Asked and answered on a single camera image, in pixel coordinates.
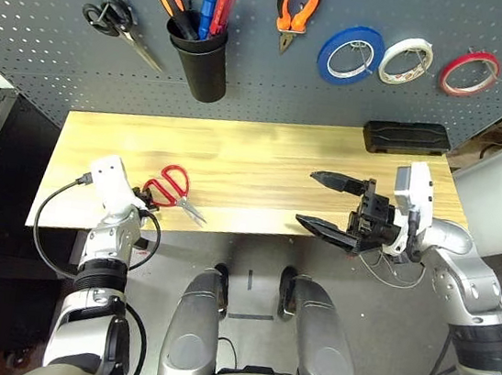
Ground silver robot right leg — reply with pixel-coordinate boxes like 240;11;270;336
267;265;369;375

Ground grey metal pegboard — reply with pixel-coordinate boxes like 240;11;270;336
0;0;502;184

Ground white tape roll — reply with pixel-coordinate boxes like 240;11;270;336
375;33;436;91

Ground orange black pliers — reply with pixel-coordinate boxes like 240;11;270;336
271;0;324;59

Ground silver robot leg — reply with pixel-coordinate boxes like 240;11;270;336
158;256;235;375
267;265;369;375

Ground red handled scissors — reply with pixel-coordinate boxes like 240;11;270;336
138;160;215;229

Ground white floor cable bundle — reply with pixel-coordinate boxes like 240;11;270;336
356;248;430;293

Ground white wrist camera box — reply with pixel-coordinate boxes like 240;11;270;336
84;152;153;226
380;158;440;261

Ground red handled screwdriver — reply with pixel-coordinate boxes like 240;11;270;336
208;0;238;40

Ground black plastic cup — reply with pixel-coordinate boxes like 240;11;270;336
158;6;237;105

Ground blue tape roll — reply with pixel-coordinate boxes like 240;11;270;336
314;19;388;92

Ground black handled scissors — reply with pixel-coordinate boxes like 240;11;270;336
75;0;173;73

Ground black plastic tool case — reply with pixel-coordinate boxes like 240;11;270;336
360;114;453;163

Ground silver robot left leg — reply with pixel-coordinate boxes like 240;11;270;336
158;256;235;375

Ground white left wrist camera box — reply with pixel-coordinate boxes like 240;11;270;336
84;152;153;226

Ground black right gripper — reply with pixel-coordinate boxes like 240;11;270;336
292;168;407;261

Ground blue handled screwdriver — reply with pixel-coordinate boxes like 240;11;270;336
195;0;218;41

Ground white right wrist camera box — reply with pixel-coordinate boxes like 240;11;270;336
380;158;440;261

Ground red tape roll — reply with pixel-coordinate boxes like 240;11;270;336
437;46;502;103

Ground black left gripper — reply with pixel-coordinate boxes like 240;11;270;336
129;185;162;214

